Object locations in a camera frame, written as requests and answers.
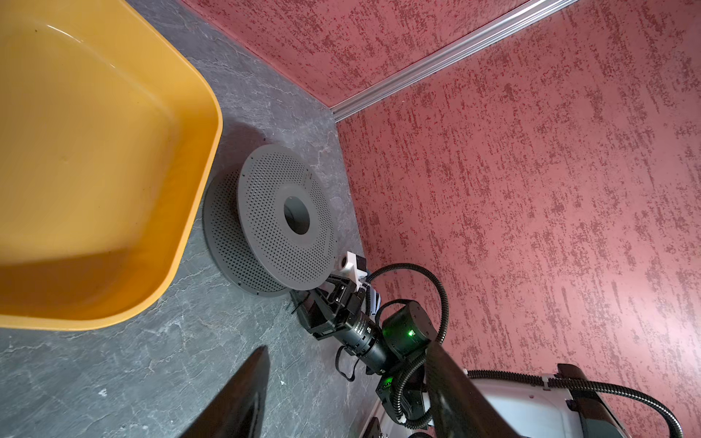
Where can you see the right corner aluminium post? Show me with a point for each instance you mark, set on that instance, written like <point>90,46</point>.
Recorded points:
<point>489,34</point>

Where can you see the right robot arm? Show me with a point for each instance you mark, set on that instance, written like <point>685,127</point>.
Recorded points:
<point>422,393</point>

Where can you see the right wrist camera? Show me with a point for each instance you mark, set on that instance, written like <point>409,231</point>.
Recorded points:
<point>354,267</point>

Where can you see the yellow plastic bin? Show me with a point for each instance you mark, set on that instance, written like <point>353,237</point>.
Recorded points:
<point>108,135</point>

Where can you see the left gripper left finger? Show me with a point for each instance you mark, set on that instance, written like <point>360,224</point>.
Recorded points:
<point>238,410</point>

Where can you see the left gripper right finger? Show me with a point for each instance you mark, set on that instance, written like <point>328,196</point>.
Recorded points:
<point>458,408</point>

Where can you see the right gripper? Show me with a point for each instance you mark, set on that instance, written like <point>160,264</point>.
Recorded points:
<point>336,310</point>

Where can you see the grey perforated cable spool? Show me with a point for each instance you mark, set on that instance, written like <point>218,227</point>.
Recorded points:
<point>268,224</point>

